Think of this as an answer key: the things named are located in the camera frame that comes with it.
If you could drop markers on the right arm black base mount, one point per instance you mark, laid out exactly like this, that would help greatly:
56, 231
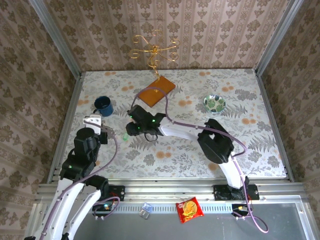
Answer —
220, 192

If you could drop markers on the key with green tag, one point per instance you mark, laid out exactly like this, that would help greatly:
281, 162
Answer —
125, 137

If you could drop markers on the red snack packet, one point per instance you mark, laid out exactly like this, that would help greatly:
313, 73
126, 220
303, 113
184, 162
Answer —
190, 210

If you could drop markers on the grey metal panel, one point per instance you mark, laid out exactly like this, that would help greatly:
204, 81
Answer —
125, 230

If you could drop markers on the small black circuit board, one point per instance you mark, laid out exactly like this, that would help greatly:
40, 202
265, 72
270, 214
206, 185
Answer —
102, 207
240, 208

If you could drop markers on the aluminium frame post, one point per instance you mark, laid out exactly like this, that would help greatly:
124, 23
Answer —
277, 37
57, 37

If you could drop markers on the green leaf pattern bowl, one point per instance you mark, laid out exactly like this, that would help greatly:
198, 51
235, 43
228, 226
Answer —
214, 103

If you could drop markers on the aluminium rail beam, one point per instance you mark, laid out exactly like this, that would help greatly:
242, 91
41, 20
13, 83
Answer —
162, 191

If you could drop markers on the dark blue enamel mug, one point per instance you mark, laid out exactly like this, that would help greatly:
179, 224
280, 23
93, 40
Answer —
103, 103

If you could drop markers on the floral table cover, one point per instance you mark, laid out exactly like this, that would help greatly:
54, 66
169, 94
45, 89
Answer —
187, 155

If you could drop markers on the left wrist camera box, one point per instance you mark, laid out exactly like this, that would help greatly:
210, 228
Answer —
92, 121

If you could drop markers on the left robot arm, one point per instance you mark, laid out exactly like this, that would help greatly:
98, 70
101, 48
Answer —
72, 200

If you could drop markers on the clear plastic small package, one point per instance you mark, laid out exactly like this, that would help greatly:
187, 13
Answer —
145, 210

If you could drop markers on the aluminium table side rail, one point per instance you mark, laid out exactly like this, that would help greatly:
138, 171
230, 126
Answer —
274, 125
67, 125

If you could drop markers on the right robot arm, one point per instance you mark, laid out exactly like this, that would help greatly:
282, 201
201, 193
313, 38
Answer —
215, 142

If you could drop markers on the perforated metal strip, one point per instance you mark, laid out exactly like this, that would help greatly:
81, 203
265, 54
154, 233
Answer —
165, 208

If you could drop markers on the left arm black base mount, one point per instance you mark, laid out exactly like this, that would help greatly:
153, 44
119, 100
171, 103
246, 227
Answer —
120, 192

